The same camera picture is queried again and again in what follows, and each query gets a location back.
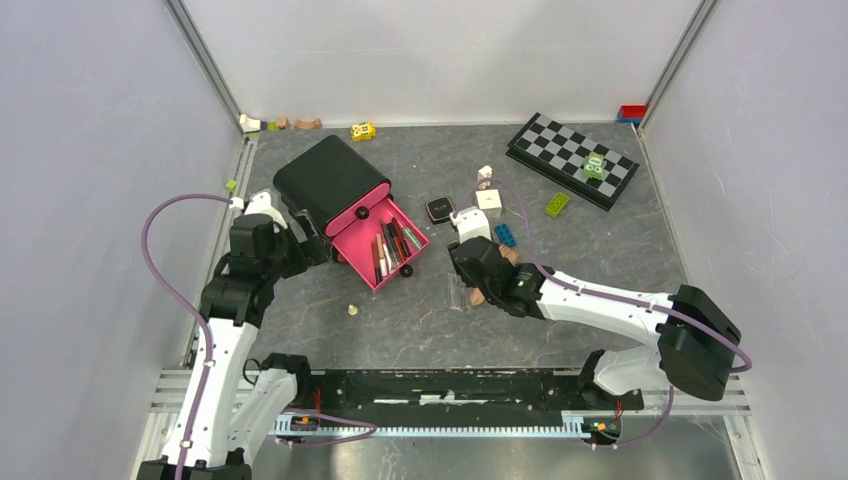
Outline white concealer pen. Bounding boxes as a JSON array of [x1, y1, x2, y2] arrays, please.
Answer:
[[375, 234, 389, 279]]

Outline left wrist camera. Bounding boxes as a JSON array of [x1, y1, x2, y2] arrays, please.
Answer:
[[228, 189, 288, 229]]

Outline black compact case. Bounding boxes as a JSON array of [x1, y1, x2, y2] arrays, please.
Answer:
[[425, 196, 454, 225]]

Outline pink drawer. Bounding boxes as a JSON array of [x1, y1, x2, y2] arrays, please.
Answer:
[[332, 199, 430, 291], [324, 182, 391, 238]]

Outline foundation bottle beige cap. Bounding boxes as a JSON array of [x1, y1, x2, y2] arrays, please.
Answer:
[[499, 245, 522, 266]]

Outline black makeup organizer box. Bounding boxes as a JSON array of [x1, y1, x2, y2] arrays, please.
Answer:
[[272, 135, 391, 237]]

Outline green tube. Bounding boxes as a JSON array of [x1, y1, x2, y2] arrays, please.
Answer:
[[402, 227, 422, 250]]

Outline blue lego brick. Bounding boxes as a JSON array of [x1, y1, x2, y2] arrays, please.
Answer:
[[494, 224, 517, 248]]

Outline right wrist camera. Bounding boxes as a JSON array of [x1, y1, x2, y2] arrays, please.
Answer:
[[449, 206, 492, 243]]

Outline green lego brick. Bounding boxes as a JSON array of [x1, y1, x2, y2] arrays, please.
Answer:
[[544, 192, 570, 218]]

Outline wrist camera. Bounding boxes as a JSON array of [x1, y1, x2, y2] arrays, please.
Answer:
[[228, 189, 288, 229], [449, 206, 492, 243]]

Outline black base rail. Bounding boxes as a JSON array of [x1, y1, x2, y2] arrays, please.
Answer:
[[292, 368, 644, 429]]

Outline chessboard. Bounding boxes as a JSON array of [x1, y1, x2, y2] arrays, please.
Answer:
[[506, 113, 639, 211]]

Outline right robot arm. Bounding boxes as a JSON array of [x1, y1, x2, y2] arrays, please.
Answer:
[[448, 237, 751, 408]]

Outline wooden arch block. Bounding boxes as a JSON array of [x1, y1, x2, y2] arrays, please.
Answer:
[[292, 118, 323, 130]]

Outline beige makeup sponge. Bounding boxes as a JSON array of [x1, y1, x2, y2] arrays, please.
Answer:
[[469, 289, 486, 306]]

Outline white cube box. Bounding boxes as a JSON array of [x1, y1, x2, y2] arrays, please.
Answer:
[[475, 189, 503, 219]]

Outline white corner block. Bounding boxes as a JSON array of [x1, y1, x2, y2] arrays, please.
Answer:
[[239, 114, 263, 134]]

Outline green toy monster block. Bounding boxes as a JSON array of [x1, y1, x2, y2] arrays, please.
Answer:
[[582, 152, 606, 180]]

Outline dark teal mascara tube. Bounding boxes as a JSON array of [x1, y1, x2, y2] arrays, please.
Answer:
[[380, 221, 402, 268]]

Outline white stacked block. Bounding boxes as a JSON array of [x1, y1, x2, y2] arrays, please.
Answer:
[[476, 165, 493, 190]]

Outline clear plastic bag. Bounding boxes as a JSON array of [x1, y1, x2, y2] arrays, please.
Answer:
[[448, 273, 470, 312]]

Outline red lip pencil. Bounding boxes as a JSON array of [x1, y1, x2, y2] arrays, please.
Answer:
[[390, 217, 410, 261]]

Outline red blue bricks stack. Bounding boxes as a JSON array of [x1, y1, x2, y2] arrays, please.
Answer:
[[616, 104, 647, 125]]

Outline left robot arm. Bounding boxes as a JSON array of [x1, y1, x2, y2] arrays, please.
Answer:
[[137, 207, 314, 479]]

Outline yellow toy block face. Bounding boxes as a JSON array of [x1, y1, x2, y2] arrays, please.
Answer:
[[350, 122, 377, 142]]

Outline pink top drawer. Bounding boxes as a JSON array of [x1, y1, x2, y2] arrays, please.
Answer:
[[324, 182, 391, 238]]

